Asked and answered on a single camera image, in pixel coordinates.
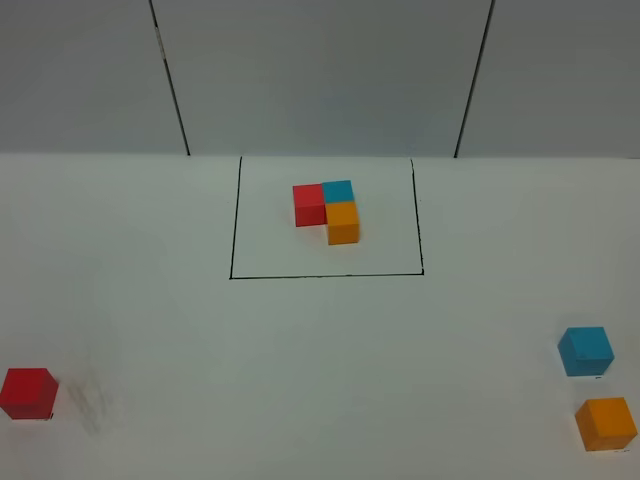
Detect orange template cube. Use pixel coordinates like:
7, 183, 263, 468
326, 201, 360, 245

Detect red template cube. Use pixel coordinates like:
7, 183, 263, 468
292, 183, 326, 227

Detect blue template cube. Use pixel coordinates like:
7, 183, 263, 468
321, 180, 354, 204

